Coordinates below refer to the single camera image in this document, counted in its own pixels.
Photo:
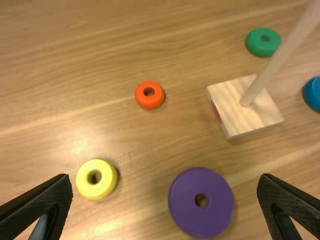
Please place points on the wooden peg base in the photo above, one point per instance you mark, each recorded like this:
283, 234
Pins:
237, 117

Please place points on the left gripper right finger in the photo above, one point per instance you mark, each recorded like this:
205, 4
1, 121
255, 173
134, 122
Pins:
295, 200

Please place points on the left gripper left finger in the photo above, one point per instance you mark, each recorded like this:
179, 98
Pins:
22, 212

